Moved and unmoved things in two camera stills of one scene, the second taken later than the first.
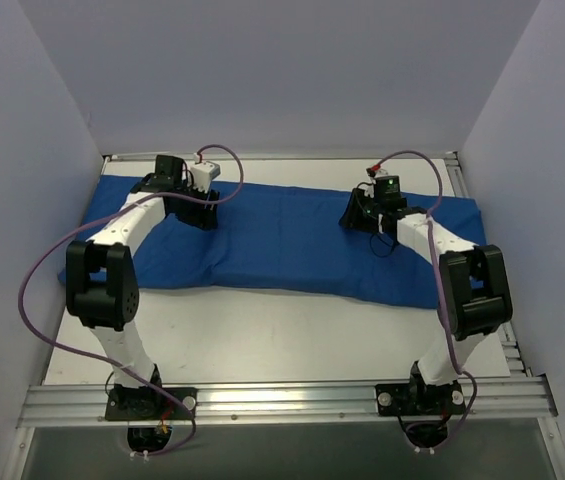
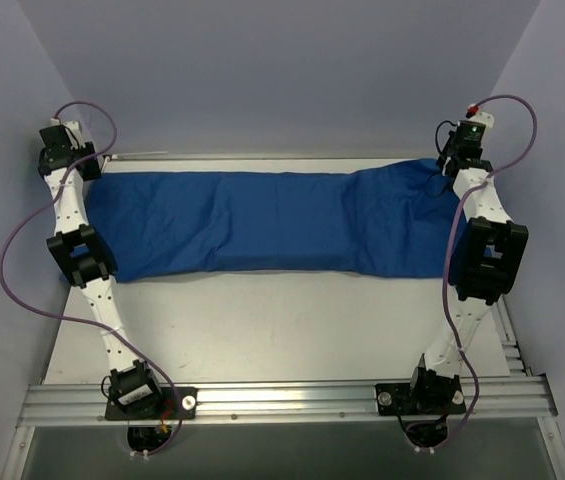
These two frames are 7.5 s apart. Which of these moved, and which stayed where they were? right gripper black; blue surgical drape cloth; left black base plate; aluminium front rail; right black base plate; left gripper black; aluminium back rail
Moved: blue surgical drape cloth; left gripper black; right gripper black
Stayed: right black base plate; aluminium back rail; aluminium front rail; left black base plate
